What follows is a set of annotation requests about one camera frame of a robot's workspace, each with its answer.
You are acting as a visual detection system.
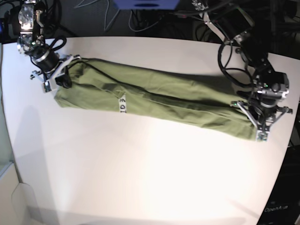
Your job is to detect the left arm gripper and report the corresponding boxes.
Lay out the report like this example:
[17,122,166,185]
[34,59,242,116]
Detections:
[231,92,293,138]

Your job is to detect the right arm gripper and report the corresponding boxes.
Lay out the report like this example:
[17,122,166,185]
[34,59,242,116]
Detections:
[30,50,81,89]

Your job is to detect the green T-shirt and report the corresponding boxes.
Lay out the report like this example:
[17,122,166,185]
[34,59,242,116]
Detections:
[54,59,256,141]

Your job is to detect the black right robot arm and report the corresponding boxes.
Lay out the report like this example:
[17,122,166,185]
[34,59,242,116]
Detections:
[17,0,81,93]

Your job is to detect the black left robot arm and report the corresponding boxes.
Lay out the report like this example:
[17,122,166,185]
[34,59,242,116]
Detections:
[54,0,292,142]

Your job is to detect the blue box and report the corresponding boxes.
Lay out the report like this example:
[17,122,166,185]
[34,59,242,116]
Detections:
[113,0,180,10]

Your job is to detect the black OpenArm base box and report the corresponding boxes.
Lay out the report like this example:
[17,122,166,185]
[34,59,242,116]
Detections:
[257,146,300,225]

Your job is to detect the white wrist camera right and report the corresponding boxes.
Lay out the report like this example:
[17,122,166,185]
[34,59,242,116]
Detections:
[42,79,57,93]

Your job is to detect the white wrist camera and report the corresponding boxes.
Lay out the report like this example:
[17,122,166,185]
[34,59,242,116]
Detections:
[42,79,57,93]
[255,130,269,142]

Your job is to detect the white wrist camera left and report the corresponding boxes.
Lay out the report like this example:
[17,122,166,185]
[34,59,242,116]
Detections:
[255,130,269,142]

